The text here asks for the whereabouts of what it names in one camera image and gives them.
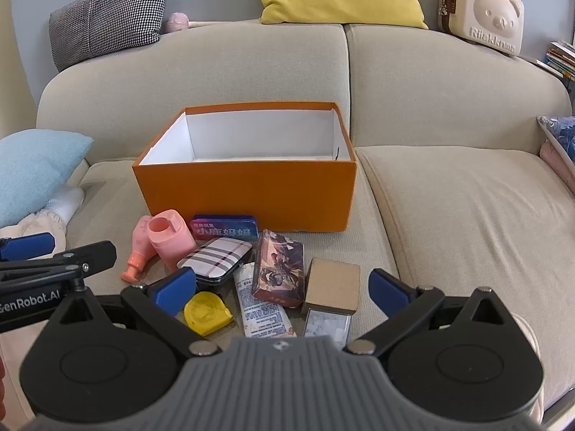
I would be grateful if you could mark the plaid hard case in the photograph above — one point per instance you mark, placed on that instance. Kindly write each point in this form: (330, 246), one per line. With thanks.
(215, 258)

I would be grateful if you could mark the small clear plastic box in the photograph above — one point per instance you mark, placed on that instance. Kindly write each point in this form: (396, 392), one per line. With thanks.
(325, 325)

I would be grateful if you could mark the blue printed tin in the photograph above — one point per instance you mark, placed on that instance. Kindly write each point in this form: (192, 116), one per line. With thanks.
(224, 231)

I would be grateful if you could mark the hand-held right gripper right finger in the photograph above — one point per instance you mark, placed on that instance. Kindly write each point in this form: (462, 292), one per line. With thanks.
(388, 289)

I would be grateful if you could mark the white fleece garment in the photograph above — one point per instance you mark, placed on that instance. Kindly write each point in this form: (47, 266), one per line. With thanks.
(49, 215)

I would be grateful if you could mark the pink pompom toy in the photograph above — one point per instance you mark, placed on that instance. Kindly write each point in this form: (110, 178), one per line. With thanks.
(177, 22)

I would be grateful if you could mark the printed card box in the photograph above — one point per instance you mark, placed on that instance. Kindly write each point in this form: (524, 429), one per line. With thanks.
(278, 269)

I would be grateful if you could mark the pink plastic cup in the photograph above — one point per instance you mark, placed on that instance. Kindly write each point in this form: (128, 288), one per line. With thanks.
(175, 242)

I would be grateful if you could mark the light blue pillow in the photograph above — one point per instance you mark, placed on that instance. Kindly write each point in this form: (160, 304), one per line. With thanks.
(36, 170)

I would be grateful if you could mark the brown cardboard box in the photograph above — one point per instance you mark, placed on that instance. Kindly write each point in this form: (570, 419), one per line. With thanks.
(332, 283)

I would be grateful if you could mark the pink plastic bottle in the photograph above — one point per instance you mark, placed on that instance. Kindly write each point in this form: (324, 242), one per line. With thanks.
(141, 238)

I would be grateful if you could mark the blue patterned pillow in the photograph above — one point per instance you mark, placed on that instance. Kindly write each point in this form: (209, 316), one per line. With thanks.
(561, 132)

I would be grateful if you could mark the stack of books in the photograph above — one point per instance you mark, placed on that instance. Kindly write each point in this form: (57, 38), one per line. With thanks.
(561, 58)

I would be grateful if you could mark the houndstooth pillow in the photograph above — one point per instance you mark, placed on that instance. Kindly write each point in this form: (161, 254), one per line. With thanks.
(108, 18)

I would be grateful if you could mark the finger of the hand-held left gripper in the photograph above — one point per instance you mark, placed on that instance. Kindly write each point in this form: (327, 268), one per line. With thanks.
(31, 244)
(90, 256)

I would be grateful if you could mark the white printed paper packet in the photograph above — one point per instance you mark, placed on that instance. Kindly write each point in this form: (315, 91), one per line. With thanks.
(263, 309)

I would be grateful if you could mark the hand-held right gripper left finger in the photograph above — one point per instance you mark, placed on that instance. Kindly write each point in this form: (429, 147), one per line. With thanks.
(173, 289)

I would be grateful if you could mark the pink pillow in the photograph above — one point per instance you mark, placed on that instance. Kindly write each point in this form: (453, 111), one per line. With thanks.
(559, 166)

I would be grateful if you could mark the orange cardboard box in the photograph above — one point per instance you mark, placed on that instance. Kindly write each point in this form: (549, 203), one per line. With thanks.
(251, 193)

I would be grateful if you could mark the yellow tape measure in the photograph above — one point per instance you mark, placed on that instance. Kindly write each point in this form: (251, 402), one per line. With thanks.
(206, 314)

